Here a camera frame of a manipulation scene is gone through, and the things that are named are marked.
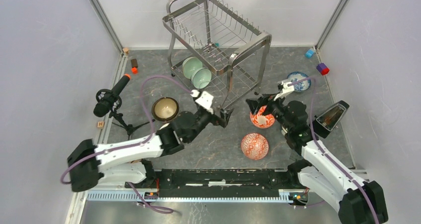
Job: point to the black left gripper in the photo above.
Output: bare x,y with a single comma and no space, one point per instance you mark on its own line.
222,121

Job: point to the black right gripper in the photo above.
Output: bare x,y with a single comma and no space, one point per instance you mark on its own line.
254,105

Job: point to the green checked small bowl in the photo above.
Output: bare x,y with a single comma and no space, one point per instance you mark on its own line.
201,78

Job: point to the blue white zigzag bowl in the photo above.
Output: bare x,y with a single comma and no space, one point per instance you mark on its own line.
254,146

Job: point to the black patterned bowl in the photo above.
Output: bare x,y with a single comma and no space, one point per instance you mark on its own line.
165,109

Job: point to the pale green bowl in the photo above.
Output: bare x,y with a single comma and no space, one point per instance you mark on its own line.
190,65

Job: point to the stainless steel dish rack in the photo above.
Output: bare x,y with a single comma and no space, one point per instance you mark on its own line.
237,65

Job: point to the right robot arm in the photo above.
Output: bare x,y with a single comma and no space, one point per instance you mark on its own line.
355,200

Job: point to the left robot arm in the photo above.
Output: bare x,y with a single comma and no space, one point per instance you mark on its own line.
90,164

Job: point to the light blue block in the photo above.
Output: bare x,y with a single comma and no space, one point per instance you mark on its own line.
310,52

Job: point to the black metronome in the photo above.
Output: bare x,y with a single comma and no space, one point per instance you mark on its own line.
329,119

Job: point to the red purple block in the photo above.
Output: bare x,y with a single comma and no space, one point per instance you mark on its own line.
322,69

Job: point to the black mini tripod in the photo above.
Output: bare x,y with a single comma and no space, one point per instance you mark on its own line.
119,122

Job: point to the brown block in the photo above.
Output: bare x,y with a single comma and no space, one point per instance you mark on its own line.
134,63

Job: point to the black microphone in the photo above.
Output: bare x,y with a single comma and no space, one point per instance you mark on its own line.
108,99

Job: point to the wooden letter cube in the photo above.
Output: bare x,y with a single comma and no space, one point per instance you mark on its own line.
100,124

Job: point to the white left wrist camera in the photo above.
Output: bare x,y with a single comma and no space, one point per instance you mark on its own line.
203,99

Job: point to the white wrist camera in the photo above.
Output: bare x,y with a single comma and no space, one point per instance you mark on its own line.
285,88
203,99

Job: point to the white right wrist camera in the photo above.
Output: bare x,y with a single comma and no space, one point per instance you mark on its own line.
285,88

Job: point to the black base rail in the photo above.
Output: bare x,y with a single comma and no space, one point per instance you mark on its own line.
220,183

